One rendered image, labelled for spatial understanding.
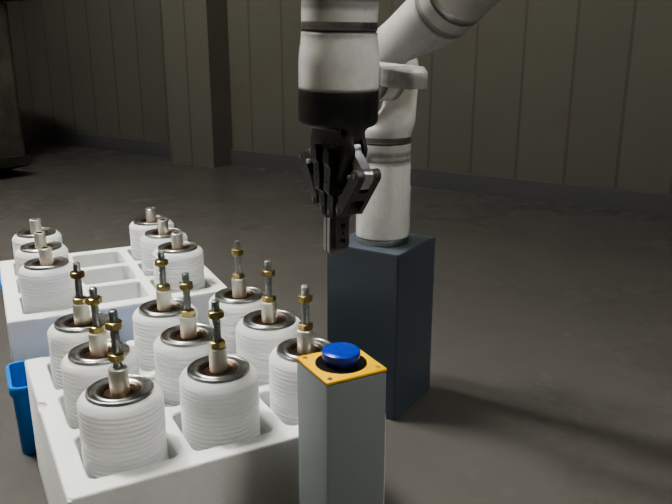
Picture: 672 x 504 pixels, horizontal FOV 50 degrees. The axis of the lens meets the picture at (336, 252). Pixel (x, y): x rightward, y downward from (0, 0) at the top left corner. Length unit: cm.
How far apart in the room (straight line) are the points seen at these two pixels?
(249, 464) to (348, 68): 47
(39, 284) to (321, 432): 73
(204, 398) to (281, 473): 13
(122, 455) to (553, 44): 250
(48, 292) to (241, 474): 60
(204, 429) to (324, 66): 45
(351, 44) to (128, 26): 374
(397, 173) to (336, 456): 58
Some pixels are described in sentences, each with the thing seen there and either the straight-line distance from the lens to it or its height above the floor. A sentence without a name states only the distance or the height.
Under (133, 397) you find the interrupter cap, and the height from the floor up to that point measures 25.
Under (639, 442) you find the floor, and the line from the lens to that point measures 133.
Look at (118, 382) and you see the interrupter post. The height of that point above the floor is 27.
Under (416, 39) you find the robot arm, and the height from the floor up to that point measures 64.
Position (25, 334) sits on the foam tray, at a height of 15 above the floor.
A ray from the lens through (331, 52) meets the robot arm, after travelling 66.
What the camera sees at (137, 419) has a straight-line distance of 85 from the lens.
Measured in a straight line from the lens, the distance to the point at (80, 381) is 96.
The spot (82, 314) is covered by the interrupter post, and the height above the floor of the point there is 27.
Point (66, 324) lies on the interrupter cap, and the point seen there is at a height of 25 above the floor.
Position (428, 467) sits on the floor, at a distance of 118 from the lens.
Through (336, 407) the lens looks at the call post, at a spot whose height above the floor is 29.
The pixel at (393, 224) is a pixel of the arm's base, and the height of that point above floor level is 34.
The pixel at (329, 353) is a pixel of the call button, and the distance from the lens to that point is 75.
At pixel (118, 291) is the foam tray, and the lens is 148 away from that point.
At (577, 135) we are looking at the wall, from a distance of 303.
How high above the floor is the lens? 64
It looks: 16 degrees down
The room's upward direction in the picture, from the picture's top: straight up
